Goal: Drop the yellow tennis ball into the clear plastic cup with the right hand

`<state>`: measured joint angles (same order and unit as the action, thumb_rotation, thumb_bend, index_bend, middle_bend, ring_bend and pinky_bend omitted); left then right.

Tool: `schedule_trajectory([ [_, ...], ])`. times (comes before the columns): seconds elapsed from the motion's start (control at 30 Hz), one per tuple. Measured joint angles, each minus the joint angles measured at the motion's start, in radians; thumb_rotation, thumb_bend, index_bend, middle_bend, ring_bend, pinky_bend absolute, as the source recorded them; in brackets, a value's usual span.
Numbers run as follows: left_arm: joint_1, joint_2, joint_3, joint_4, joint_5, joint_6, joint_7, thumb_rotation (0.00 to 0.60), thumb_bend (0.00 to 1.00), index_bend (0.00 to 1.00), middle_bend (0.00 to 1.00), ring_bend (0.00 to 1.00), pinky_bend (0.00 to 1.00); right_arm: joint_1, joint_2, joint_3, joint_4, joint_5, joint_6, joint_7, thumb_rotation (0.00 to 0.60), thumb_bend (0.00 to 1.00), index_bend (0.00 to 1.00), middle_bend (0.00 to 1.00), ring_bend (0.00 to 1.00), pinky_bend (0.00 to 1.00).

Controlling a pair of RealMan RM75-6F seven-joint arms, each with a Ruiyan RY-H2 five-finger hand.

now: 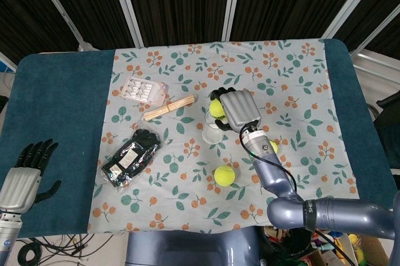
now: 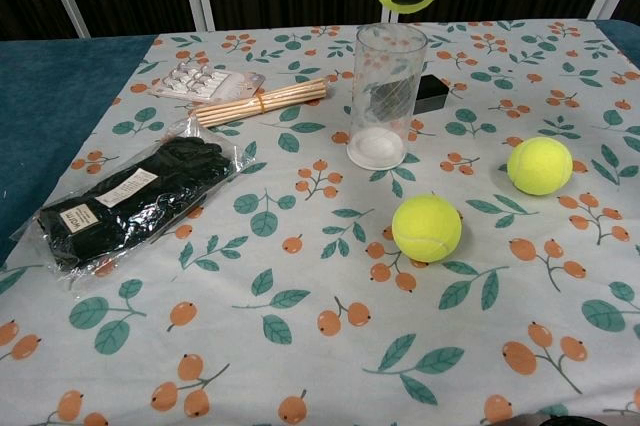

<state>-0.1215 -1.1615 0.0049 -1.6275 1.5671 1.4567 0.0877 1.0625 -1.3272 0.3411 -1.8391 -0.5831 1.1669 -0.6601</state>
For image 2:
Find pack of metal clips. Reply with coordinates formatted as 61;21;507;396
148;63;265;102

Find plain yellow tennis ball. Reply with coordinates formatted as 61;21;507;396
506;136;574;196
391;194;463;263

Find clear plastic cup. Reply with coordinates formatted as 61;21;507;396
346;23;429;170

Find floral patterned tablecloth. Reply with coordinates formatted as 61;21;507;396
0;19;640;426

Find teal blue cloth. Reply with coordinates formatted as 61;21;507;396
0;34;159;267

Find small black box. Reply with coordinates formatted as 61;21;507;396
412;74;450;116

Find bundle of wooden sticks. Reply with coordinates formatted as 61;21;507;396
192;76;329;128

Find black gloves in plastic bag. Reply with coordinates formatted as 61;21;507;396
8;118;257;288

